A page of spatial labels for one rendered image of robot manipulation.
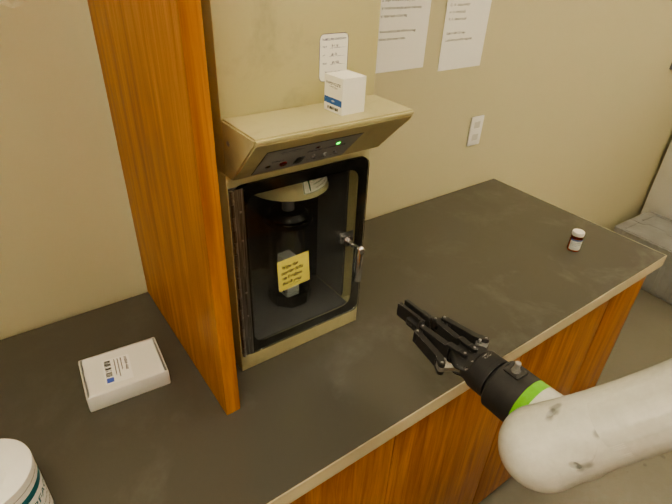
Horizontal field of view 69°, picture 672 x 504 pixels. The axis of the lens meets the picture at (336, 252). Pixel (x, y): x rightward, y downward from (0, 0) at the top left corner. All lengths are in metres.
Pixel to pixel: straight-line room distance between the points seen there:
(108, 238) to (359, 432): 0.77
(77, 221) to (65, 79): 0.32
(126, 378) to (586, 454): 0.85
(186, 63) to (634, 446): 0.70
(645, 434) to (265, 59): 0.72
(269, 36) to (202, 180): 0.26
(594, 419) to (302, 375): 0.65
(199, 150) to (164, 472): 0.58
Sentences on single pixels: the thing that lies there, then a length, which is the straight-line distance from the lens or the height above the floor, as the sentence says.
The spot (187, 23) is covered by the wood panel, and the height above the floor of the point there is 1.67.
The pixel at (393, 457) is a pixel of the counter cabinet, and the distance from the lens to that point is 1.23.
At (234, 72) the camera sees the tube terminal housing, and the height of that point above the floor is 1.58.
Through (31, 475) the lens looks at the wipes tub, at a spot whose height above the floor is 1.08.
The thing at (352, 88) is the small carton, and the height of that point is 1.55.
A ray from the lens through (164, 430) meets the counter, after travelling 1.07.
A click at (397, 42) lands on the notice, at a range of 1.61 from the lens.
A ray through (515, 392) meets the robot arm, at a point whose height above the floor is 1.18.
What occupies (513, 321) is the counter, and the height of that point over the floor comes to 0.94.
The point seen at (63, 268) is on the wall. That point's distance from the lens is 1.36.
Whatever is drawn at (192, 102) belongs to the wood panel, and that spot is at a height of 1.57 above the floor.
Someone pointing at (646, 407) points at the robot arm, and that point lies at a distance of 0.66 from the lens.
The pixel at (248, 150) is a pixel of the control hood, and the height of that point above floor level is 1.49.
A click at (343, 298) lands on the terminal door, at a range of 1.17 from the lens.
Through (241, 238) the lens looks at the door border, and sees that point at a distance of 0.93.
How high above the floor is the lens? 1.76
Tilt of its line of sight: 33 degrees down
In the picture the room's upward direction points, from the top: 3 degrees clockwise
